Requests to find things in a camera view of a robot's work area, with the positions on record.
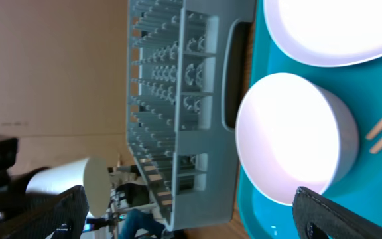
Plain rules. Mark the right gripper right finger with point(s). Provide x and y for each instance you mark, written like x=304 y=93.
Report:
x=318 y=217

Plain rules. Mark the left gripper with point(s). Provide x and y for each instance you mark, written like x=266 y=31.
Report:
x=14 y=200

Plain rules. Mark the white cup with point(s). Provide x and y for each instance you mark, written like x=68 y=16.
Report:
x=91 y=173

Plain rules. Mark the teal plastic serving tray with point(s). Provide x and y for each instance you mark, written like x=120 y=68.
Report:
x=360 y=88

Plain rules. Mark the small pink bowl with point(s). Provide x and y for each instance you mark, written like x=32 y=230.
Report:
x=290 y=132

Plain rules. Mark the grey plastic dishwasher rack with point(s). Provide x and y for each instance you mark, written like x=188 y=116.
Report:
x=184 y=77

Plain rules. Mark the cardboard panel backdrop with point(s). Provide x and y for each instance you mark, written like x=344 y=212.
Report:
x=63 y=68

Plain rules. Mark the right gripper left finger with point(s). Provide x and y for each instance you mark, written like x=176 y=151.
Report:
x=40 y=215

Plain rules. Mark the large pink round plate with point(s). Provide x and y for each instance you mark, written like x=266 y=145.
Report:
x=326 y=33

